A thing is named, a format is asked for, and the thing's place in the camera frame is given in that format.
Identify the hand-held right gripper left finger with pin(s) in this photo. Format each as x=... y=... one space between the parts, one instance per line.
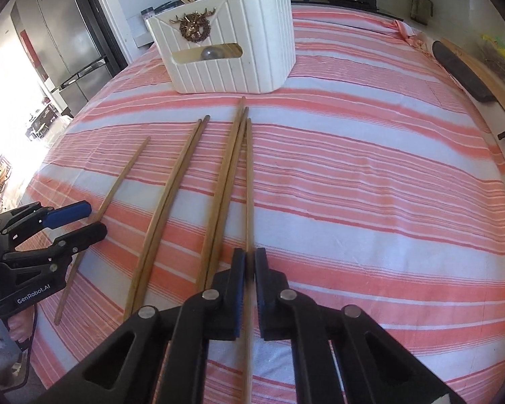
x=237 y=298

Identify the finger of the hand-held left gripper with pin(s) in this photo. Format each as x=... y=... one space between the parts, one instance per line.
x=75 y=240
x=67 y=214

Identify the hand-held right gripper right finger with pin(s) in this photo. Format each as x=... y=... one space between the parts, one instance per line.
x=261 y=298

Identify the single wooden chopstick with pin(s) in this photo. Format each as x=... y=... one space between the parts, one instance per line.
x=248 y=202

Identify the set of wooden chopsticks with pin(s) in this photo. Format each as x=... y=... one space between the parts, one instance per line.
x=225 y=185

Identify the large steel spoon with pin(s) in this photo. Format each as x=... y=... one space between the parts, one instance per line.
x=210 y=53

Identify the cream ribbed utensil box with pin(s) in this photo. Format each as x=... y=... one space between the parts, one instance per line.
x=261 y=42

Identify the person's left hand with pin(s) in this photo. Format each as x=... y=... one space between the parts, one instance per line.
x=17 y=326

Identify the person's trousers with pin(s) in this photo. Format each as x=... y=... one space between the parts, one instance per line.
x=0 y=357

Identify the dark wooden furniture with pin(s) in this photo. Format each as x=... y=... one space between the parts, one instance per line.
x=42 y=120

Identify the pink striped tablecloth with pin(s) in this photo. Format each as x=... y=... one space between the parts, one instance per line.
x=362 y=176

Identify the red cloth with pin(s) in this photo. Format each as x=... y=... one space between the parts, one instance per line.
x=22 y=38

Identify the grey refrigerator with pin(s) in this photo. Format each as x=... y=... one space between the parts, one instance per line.
x=54 y=29

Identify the black oblong object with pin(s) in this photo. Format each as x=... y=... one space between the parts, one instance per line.
x=463 y=71

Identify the wooden cutting board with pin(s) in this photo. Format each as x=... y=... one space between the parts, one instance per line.
x=475 y=65

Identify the dark french press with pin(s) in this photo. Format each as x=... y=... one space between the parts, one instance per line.
x=421 y=8

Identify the dark door frame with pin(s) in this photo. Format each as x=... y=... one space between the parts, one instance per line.
x=105 y=21

